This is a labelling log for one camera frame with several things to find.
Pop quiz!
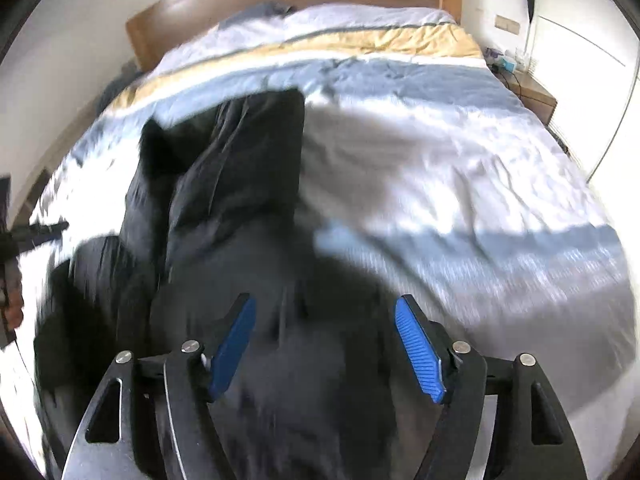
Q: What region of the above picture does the black cable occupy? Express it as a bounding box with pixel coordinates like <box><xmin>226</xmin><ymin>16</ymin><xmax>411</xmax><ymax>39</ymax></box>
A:
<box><xmin>500</xmin><ymin>67</ymin><xmax>526</xmax><ymax>101</ymax></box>

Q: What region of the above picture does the striped bed duvet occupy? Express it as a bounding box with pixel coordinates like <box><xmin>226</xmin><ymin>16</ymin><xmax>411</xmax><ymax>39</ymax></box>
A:
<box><xmin>15</xmin><ymin>4</ymin><xmax>632</xmax><ymax>480</ymax></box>

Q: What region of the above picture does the person's left hand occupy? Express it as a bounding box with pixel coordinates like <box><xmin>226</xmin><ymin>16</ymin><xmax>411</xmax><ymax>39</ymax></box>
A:
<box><xmin>0</xmin><ymin>260</ymin><xmax>27</xmax><ymax>333</ymax></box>

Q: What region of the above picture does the grey pillow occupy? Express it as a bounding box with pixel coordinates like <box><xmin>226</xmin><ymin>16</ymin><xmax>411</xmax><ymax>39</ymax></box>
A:
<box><xmin>220</xmin><ymin>2</ymin><xmax>301</xmax><ymax>28</ymax></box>

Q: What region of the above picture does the power strip with chargers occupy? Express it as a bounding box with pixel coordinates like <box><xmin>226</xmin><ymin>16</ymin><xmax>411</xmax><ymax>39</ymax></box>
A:
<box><xmin>482</xmin><ymin>46</ymin><xmax>531</xmax><ymax>72</ymax></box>

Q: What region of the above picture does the wooden nightstand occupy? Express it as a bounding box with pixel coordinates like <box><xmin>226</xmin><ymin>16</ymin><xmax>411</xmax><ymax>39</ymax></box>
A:
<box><xmin>492</xmin><ymin>67</ymin><xmax>558</xmax><ymax>126</ymax></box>

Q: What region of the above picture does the black puffer jacket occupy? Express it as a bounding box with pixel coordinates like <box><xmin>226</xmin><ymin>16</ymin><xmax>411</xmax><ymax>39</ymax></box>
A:
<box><xmin>32</xmin><ymin>87</ymin><xmax>401</xmax><ymax>480</ymax></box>

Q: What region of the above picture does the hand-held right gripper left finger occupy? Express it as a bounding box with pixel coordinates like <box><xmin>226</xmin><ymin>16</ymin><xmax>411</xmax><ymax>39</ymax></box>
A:
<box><xmin>62</xmin><ymin>293</ymin><xmax>257</xmax><ymax>480</ymax></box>

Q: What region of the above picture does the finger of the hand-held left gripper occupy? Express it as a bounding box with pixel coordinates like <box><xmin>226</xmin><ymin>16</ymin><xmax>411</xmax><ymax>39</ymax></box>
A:
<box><xmin>10</xmin><ymin>220</ymin><xmax>70</xmax><ymax>253</ymax></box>

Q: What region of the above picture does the white wardrobe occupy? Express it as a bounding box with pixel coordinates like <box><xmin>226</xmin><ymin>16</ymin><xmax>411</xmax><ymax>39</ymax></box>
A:
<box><xmin>525</xmin><ymin>0</ymin><xmax>640</xmax><ymax>181</ymax></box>

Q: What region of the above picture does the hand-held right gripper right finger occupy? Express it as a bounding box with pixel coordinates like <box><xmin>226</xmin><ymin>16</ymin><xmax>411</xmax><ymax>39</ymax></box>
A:
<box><xmin>394</xmin><ymin>294</ymin><xmax>588</xmax><ymax>480</ymax></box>

